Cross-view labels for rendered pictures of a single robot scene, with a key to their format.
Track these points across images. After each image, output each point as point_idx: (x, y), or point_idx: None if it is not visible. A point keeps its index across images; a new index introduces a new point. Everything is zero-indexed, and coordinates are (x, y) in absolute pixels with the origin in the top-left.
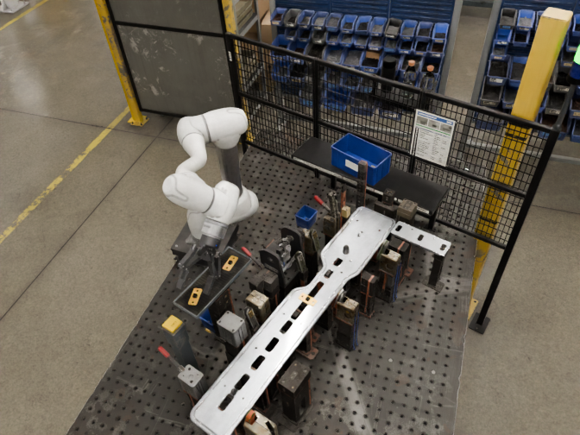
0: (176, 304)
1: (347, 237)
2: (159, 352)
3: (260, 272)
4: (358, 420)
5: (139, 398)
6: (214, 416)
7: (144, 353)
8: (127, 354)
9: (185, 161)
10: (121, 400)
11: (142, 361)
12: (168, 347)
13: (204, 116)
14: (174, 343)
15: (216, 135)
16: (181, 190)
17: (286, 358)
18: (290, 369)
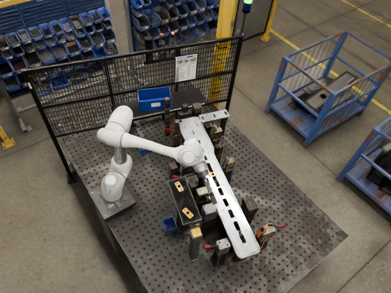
0: (186, 224)
1: (191, 138)
2: (164, 265)
3: (187, 180)
4: (262, 202)
5: (185, 290)
6: (246, 247)
7: (159, 274)
8: (152, 283)
9: (159, 146)
10: None
11: (163, 277)
12: (165, 258)
13: (114, 121)
14: (200, 241)
15: (127, 127)
16: (196, 154)
17: (237, 202)
18: (246, 202)
